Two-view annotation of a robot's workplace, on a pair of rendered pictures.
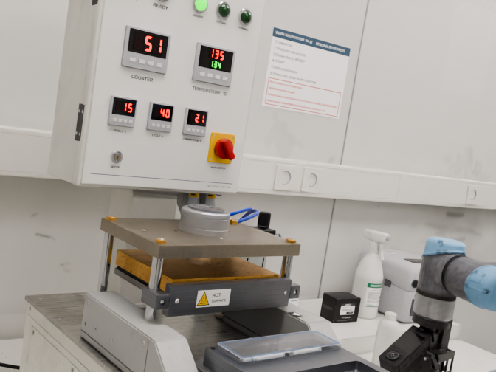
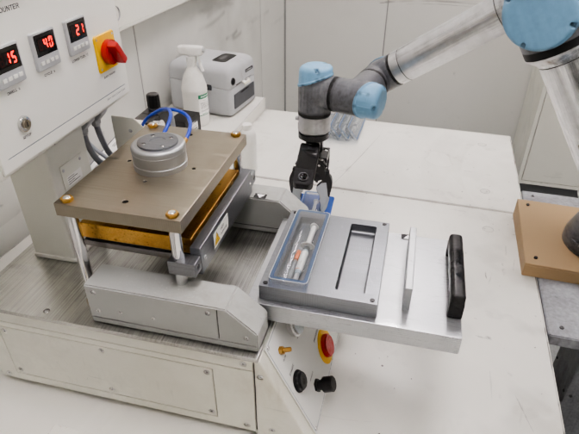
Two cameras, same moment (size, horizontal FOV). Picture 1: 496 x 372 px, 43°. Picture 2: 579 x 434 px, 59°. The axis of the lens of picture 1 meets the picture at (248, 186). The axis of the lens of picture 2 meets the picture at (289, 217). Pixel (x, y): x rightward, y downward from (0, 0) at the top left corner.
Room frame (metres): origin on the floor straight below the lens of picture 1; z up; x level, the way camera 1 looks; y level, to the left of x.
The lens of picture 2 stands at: (0.34, 0.31, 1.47)
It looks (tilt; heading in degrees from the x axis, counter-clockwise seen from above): 33 degrees down; 323
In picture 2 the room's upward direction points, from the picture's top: straight up
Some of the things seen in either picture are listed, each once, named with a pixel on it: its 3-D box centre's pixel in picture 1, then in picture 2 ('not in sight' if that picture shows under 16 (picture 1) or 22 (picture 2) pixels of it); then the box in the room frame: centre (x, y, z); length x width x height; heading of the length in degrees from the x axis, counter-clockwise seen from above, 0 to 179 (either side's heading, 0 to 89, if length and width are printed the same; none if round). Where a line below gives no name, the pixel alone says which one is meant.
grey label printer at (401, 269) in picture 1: (403, 283); (214, 80); (1.89, -0.51, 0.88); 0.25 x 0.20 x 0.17; 32
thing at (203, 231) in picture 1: (199, 241); (150, 170); (1.04, 0.07, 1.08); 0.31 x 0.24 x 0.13; 130
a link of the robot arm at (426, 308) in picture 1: (432, 306); (312, 122); (1.19, -0.39, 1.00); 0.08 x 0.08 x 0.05
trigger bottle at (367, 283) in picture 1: (370, 273); (195, 85); (1.78, -0.39, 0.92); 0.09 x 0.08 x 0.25; 42
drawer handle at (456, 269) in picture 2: not in sight; (455, 272); (0.66, -0.22, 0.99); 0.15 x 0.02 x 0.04; 130
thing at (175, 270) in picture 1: (203, 257); (167, 187); (1.00, 0.05, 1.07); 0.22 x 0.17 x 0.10; 130
